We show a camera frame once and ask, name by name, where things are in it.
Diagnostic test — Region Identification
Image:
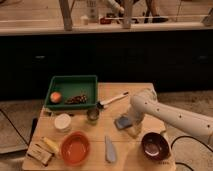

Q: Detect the white handled brush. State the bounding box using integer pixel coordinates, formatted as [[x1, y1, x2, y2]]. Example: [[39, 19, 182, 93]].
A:
[[97, 92, 128, 109]]

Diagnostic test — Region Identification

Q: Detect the dark brown bowl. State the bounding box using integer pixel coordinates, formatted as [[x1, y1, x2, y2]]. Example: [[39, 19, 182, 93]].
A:
[[141, 132, 170, 161]]

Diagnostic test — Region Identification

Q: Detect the black cable left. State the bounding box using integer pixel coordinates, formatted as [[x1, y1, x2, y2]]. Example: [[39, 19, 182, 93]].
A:
[[0, 108, 30, 146]]

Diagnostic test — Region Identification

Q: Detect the grey blue spatula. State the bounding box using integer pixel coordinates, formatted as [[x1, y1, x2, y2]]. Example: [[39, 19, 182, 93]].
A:
[[105, 136, 117, 163]]

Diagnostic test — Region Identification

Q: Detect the orange plastic bowl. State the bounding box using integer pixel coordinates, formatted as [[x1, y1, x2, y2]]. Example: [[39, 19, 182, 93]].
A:
[[60, 131, 90, 166]]

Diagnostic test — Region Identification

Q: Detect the black cable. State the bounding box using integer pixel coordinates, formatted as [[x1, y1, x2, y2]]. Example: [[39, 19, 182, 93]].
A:
[[170, 134, 213, 171], [0, 108, 30, 146]]

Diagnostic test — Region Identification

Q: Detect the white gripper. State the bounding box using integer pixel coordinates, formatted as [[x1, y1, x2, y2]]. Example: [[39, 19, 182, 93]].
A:
[[127, 107, 145, 138]]

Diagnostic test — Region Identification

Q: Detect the orange peach fruit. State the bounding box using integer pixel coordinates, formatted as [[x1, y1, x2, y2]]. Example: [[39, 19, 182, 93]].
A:
[[50, 92, 62, 103]]

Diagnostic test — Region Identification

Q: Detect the black cable right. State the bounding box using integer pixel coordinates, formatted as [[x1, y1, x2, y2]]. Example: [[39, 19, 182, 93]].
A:
[[170, 134, 213, 171]]

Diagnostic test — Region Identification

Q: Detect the yellow banana toy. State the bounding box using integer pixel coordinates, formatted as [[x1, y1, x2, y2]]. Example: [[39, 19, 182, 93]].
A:
[[42, 137, 59, 154]]

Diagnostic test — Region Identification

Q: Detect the red object background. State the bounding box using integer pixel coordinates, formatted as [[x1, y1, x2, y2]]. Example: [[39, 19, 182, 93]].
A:
[[100, 17, 112, 25]]

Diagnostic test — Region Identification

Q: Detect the brown grape bunch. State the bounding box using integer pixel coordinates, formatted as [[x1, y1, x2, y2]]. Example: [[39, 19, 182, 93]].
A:
[[65, 95, 87, 104]]

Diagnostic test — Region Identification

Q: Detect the green plastic tray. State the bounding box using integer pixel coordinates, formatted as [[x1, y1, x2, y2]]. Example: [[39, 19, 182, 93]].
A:
[[44, 75, 98, 110]]

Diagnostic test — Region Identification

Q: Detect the white paper cup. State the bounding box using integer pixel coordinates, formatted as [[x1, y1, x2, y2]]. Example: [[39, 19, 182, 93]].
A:
[[54, 114, 71, 132]]

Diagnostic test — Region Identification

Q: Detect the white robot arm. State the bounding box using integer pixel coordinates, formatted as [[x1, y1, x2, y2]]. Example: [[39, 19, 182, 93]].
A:
[[130, 89, 213, 147]]

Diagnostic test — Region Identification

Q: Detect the wooden block toy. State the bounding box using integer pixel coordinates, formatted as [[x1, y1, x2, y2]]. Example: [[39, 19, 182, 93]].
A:
[[27, 143, 54, 166]]

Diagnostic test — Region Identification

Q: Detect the small metal cup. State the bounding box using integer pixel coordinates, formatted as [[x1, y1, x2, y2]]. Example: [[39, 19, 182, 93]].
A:
[[87, 108, 99, 122]]

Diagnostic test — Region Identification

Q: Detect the blue sponge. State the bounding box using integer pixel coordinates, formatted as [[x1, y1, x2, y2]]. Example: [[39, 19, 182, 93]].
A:
[[114, 116, 132, 130]]

